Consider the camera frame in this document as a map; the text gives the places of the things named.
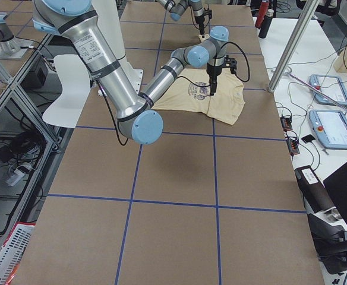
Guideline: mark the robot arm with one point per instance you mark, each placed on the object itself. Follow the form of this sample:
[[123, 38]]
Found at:
[[177, 9], [94, 29]]

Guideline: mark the white plastic chair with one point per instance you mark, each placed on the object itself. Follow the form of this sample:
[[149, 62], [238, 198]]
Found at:
[[74, 77]]

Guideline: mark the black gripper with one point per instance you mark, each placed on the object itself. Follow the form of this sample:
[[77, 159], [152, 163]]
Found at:
[[213, 71], [199, 18]]

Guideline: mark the brown paper table cover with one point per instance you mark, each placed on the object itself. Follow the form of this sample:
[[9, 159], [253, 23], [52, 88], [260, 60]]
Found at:
[[207, 203]]

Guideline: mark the beige long-sleeve printed shirt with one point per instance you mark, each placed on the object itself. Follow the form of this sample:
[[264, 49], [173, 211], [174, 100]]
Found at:
[[192, 93]]

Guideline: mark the far blue teach pendant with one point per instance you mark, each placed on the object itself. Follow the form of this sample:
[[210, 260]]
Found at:
[[331, 86]]

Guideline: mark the near blue teach pendant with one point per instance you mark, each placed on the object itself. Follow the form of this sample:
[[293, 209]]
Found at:
[[330, 128]]

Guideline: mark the red water bottle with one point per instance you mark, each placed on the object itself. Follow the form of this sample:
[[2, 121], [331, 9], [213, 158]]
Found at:
[[264, 6]]

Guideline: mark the blue teach pendant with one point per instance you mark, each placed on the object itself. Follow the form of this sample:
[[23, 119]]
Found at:
[[330, 128], [331, 86]]

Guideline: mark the white red plastic basket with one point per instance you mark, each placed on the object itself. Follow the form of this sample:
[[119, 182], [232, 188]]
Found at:
[[12, 250]]

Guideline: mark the black water bottle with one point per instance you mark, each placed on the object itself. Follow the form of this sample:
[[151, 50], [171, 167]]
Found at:
[[266, 24]]

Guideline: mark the grey aluminium frame post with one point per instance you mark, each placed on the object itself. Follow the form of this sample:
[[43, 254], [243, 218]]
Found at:
[[298, 31]]

